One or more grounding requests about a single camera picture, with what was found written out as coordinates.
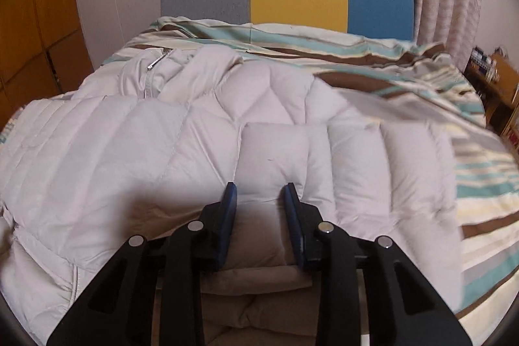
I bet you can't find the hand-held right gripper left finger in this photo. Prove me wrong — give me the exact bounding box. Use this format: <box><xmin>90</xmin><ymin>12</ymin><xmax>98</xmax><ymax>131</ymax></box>
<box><xmin>46</xmin><ymin>182</ymin><xmax>238</xmax><ymax>346</ymax></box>

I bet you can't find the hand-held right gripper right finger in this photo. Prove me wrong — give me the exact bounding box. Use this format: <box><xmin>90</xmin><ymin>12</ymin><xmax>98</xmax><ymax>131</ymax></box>
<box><xmin>282</xmin><ymin>183</ymin><xmax>473</xmax><ymax>346</ymax></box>

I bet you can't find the white puffer jacket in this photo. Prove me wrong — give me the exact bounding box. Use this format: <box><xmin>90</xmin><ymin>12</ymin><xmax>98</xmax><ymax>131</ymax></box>
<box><xmin>0</xmin><ymin>46</ymin><xmax>465</xmax><ymax>346</ymax></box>

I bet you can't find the striped bed cover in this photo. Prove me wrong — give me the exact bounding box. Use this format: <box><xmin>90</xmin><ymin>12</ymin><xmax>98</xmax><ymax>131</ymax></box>
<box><xmin>0</xmin><ymin>16</ymin><xmax>519</xmax><ymax>346</ymax></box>

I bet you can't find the wooden bookshelf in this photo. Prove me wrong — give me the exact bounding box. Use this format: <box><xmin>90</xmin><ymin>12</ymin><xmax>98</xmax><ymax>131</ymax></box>
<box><xmin>462</xmin><ymin>46</ymin><xmax>519</xmax><ymax>152</ymax></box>

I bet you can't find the orange wooden wardrobe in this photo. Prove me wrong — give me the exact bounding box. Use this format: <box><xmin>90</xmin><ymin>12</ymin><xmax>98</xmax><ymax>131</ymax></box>
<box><xmin>0</xmin><ymin>0</ymin><xmax>96</xmax><ymax>132</ymax></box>

